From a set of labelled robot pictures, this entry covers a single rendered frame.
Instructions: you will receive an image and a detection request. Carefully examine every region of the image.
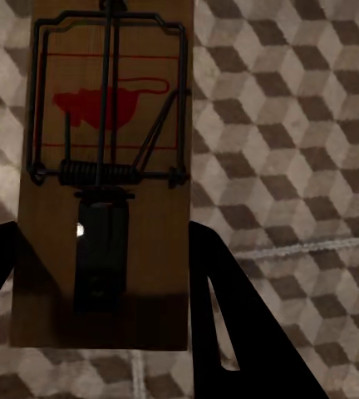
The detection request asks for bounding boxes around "mousetrap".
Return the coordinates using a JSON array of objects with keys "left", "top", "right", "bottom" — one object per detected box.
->
[{"left": 9, "top": 0, "right": 194, "bottom": 351}]

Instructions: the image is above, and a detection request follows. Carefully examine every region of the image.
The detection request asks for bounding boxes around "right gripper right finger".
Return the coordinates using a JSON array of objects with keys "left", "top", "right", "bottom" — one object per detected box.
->
[{"left": 189, "top": 222, "right": 329, "bottom": 399}]

